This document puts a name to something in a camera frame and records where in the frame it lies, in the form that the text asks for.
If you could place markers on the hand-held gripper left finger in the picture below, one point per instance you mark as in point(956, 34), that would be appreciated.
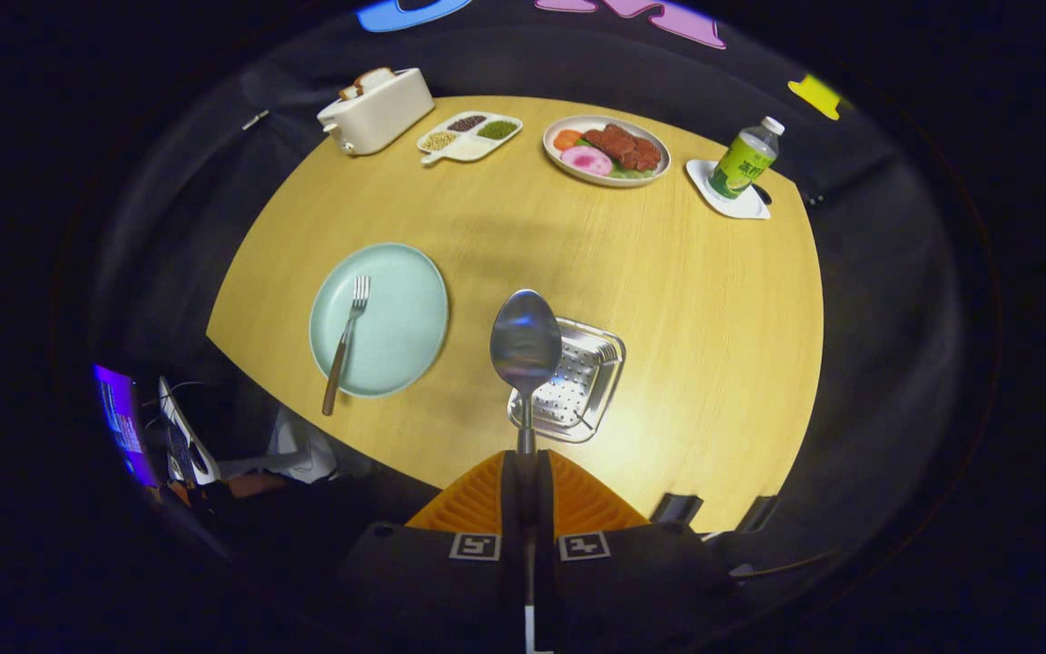
point(514, 509)

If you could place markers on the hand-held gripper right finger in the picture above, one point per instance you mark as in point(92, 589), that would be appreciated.
point(543, 509)

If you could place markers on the metal spoon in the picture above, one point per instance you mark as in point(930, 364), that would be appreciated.
point(526, 341)

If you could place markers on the black table clamp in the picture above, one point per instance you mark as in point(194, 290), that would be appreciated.
point(757, 513)
point(675, 509)

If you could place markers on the perforated metal tray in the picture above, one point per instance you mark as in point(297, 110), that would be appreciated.
point(582, 381)

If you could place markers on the white crumpled object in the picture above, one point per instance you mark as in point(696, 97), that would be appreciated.
point(305, 450)

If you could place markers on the pale green plate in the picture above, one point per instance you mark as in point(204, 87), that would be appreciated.
point(396, 318)

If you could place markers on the white device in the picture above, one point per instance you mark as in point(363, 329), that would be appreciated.
point(189, 445)

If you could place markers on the white plate with food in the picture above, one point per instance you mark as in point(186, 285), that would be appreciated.
point(646, 177)

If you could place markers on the green lettuce leaf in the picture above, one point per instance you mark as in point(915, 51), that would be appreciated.
point(632, 173)

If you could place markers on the pink ham slice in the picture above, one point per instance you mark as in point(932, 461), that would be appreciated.
point(587, 161)

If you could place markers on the white coaster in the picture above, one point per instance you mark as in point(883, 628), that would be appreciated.
point(745, 207)

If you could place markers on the white divided bean dish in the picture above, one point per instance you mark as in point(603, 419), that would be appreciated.
point(468, 145)

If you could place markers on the orange carrot slice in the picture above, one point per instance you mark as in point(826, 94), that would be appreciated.
point(567, 139)

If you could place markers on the red meat pieces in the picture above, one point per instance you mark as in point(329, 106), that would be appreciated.
point(625, 147)

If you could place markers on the green label drink bottle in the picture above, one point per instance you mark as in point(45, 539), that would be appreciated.
point(741, 163)

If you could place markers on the glowing laptop screen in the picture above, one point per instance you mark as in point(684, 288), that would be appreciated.
point(119, 422)

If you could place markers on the white toaster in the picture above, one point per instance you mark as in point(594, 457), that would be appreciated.
point(382, 118)

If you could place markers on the silver clip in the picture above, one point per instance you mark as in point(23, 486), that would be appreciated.
point(255, 119)

